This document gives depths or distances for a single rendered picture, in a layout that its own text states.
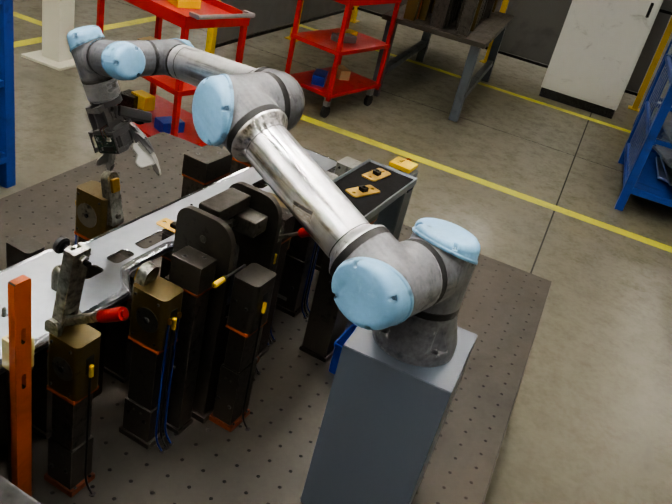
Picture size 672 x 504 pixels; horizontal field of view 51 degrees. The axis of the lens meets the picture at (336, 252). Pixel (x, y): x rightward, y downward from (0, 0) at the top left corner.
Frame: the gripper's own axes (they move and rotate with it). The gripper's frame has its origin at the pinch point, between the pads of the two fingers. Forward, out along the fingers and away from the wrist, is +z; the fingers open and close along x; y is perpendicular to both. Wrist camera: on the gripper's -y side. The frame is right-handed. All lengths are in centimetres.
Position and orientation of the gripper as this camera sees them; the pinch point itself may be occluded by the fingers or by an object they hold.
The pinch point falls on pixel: (136, 173)
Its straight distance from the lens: 178.4
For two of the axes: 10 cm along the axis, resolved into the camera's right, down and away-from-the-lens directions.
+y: -3.7, 5.4, -7.6
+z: 1.4, 8.4, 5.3
